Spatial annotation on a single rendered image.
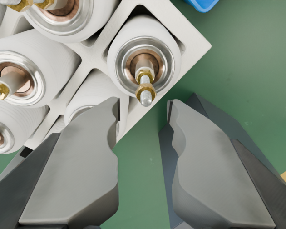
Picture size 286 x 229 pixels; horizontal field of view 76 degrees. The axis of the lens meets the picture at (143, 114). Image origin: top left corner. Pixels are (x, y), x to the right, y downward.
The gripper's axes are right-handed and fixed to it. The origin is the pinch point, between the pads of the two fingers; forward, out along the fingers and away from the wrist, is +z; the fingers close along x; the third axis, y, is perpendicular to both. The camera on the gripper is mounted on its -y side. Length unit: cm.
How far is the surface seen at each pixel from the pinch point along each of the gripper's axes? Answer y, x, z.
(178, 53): -0.1, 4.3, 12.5
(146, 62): 0.7, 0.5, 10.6
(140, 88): 1.1, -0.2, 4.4
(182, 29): -1.9, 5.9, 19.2
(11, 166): 27.5, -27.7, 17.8
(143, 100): 1.6, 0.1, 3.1
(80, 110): 8.3, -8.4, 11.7
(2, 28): -0.6, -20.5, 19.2
